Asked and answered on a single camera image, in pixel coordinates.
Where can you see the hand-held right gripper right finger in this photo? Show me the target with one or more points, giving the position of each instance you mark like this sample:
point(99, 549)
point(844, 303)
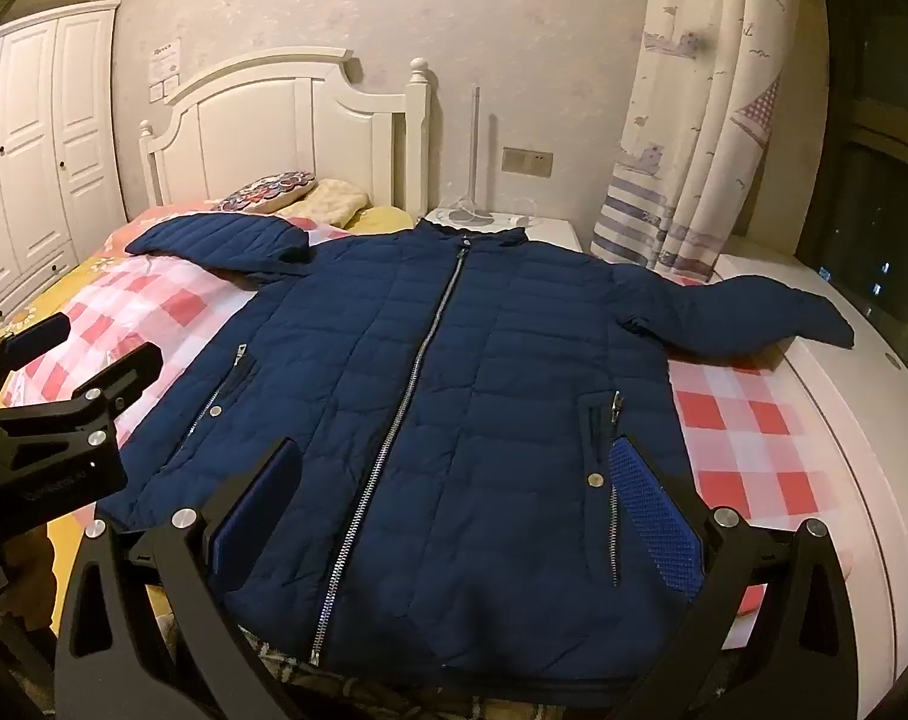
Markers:
point(653, 514)

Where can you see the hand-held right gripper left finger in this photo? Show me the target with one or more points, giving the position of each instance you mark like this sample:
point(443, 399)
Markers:
point(253, 514)

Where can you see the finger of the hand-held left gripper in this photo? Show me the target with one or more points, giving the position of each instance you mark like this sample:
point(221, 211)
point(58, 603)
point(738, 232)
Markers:
point(30, 345)
point(113, 382)

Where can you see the navy puffer jacket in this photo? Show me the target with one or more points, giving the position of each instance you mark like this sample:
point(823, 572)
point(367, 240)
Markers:
point(499, 390)

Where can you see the tan coat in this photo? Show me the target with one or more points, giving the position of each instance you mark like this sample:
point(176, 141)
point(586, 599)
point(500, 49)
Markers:
point(30, 585)

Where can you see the red checkered plastic sheet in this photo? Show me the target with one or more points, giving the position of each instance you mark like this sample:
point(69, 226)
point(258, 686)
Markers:
point(731, 427)

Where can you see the plaid shirt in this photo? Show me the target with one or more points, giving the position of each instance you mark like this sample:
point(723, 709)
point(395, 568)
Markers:
point(289, 679)

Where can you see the white wardrobe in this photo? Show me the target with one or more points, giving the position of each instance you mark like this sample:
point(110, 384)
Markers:
point(42, 150)

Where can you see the patterned round pillow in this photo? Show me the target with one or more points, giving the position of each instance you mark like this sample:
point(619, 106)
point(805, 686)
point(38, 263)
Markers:
point(266, 191)

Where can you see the cream pillow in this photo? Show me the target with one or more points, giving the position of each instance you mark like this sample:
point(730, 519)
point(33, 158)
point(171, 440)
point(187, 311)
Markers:
point(334, 199)

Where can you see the white nightstand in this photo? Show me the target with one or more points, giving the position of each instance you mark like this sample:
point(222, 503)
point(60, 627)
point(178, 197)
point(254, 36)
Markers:
point(548, 232)

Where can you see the white bed headboard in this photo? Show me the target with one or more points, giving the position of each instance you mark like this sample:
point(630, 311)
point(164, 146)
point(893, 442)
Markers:
point(274, 127)

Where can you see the printed white curtain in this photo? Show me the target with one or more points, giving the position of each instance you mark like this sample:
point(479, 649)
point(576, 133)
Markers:
point(694, 127)

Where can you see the dark window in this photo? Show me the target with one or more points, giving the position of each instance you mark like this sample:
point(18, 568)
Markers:
point(874, 165)

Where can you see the white wall notice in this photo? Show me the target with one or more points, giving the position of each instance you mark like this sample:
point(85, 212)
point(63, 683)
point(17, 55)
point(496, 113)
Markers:
point(164, 58)

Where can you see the wall socket panel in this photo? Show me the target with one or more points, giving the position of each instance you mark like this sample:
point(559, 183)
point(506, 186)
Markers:
point(527, 161)

